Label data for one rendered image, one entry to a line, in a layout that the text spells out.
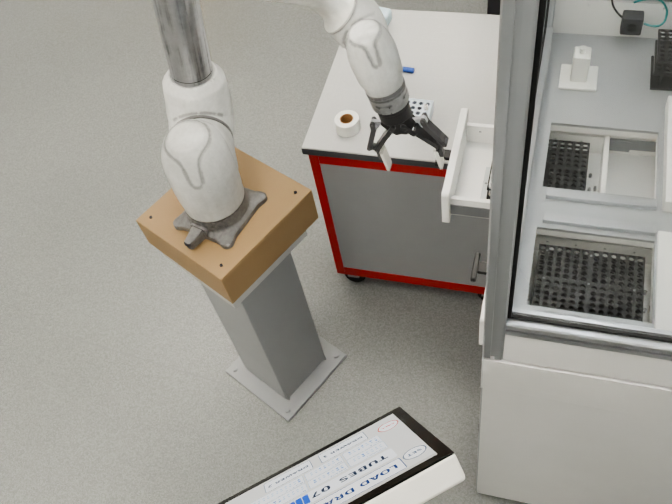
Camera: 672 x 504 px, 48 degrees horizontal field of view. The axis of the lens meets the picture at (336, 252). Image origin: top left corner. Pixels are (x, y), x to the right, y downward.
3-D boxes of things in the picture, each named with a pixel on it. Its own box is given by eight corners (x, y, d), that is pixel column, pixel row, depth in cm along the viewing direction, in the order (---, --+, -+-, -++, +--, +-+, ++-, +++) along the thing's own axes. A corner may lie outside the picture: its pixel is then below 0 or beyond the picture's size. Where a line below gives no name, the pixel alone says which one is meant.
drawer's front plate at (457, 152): (442, 223, 184) (441, 195, 175) (461, 136, 199) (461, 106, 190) (449, 224, 183) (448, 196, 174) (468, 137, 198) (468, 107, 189)
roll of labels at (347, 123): (354, 116, 217) (353, 106, 213) (364, 131, 213) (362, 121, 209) (332, 125, 216) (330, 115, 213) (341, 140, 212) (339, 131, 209)
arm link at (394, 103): (399, 97, 162) (406, 117, 166) (407, 68, 167) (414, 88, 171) (360, 100, 166) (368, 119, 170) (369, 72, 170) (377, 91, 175)
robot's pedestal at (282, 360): (226, 372, 261) (153, 248, 199) (283, 312, 272) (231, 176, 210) (288, 422, 247) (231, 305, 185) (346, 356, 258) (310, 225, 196)
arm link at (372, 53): (413, 88, 162) (398, 54, 170) (393, 31, 150) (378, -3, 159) (366, 107, 163) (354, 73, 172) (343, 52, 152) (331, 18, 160)
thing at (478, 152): (450, 215, 183) (450, 199, 178) (467, 137, 196) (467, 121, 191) (623, 236, 173) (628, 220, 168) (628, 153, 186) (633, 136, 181)
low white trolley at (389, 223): (337, 288, 274) (301, 147, 212) (374, 161, 307) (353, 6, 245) (497, 312, 260) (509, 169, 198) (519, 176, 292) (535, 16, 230)
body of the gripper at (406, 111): (370, 116, 170) (382, 144, 177) (405, 113, 167) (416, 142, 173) (377, 93, 174) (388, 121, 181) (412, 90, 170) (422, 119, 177)
